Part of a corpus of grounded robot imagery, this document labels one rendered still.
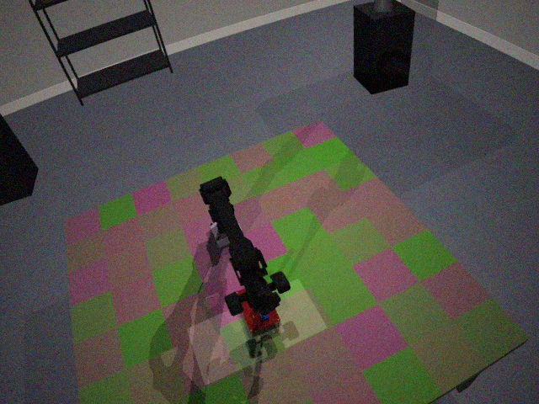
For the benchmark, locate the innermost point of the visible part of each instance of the red circuit board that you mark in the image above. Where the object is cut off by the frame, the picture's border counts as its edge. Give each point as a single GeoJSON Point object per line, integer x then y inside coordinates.
{"type": "Point", "coordinates": [254, 319]}

